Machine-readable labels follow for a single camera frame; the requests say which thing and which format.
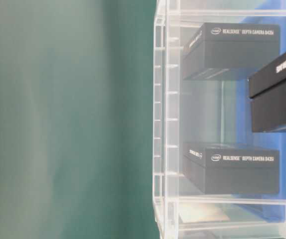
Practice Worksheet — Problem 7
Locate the green table cloth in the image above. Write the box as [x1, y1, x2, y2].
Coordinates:
[0, 0, 159, 239]

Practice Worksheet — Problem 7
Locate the blue foam liner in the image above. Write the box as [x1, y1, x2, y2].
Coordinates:
[224, 17, 286, 222]

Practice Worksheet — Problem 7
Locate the white label on case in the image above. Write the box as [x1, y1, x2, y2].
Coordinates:
[179, 203, 230, 223]

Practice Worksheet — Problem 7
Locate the black camera box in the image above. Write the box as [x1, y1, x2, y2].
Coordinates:
[249, 52, 286, 132]
[181, 142, 280, 195]
[181, 22, 281, 80]

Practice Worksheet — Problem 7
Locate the clear plastic storage case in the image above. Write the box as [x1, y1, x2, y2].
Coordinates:
[152, 0, 286, 239]

